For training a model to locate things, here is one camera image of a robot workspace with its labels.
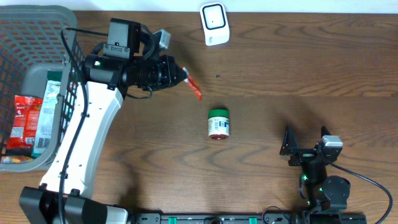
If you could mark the red snack bag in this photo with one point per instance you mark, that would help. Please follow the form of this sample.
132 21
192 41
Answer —
27 110

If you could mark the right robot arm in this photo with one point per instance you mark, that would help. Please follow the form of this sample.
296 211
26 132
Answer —
326 195

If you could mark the green 3M gloves package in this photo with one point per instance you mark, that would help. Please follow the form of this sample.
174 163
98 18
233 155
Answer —
54 76

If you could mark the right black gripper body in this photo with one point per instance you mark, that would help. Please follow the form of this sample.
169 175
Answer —
303 156

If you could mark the green lid jar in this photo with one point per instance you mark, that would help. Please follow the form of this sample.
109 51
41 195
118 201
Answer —
218 124

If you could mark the grey plastic mesh basket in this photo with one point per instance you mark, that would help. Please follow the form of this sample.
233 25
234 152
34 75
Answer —
31 46

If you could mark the white barcode scanner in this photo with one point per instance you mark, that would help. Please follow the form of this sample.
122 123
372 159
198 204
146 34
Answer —
215 23

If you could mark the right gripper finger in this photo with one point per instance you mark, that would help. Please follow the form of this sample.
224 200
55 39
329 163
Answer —
325 131
289 144

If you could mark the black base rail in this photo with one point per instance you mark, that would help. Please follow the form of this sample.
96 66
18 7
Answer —
271 217

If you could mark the orange snack packet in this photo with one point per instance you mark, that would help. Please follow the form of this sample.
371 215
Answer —
15 159

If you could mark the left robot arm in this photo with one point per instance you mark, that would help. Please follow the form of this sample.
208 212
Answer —
65 191

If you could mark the red instant coffee stick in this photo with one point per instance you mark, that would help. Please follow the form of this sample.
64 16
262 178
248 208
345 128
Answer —
192 84

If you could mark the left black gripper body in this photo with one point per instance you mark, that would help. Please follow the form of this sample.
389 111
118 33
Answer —
153 74

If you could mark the pale green wipes pack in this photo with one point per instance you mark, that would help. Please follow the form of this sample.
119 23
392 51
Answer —
45 122

